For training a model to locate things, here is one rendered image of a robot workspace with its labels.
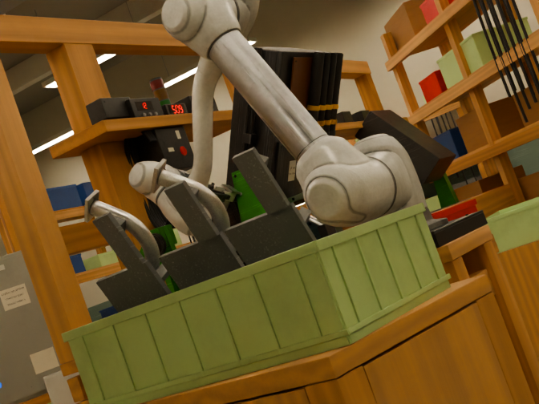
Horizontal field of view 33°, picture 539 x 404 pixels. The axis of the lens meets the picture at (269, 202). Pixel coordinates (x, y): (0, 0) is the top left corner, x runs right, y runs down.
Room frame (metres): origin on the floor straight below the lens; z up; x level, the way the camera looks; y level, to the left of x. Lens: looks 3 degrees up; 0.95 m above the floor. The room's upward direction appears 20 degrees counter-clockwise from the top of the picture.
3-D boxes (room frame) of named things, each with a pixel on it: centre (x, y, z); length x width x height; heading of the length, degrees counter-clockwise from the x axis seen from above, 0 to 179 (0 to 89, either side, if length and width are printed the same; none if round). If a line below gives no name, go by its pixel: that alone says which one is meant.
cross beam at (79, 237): (3.32, 0.36, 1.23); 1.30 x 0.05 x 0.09; 149
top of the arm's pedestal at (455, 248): (2.37, -0.30, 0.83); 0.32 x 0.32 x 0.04; 59
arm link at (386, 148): (2.37, -0.29, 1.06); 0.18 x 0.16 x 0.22; 145
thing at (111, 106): (2.99, 0.39, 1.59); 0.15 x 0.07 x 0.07; 149
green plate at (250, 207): (3.03, 0.03, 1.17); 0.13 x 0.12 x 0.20; 149
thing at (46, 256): (3.28, 0.30, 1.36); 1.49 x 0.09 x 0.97; 149
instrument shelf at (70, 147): (3.26, 0.27, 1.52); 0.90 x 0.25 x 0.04; 149
